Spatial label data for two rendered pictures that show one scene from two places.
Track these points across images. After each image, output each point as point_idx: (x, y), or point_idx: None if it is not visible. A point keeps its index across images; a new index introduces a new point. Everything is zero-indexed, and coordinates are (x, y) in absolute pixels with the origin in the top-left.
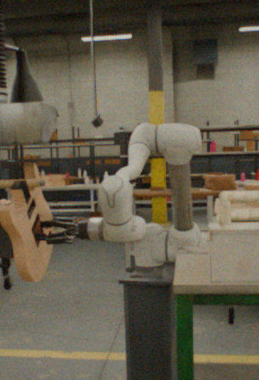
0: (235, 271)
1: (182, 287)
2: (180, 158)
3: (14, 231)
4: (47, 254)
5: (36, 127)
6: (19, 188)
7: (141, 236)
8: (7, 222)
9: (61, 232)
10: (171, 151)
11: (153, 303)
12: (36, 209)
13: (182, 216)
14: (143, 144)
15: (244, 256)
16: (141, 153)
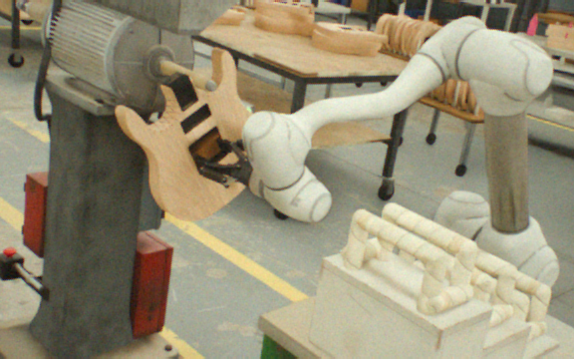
0: (340, 344)
1: (268, 325)
2: (491, 104)
3: (143, 146)
4: (232, 188)
5: (174, 6)
6: (171, 86)
7: (307, 217)
8: (127, 131)
9: (223, 167)
10: (477, 87)
11: None
12: (211, 120)
13: (498, 206)
14: (430, 61)
15: (356, 328)
16: (416, 77)
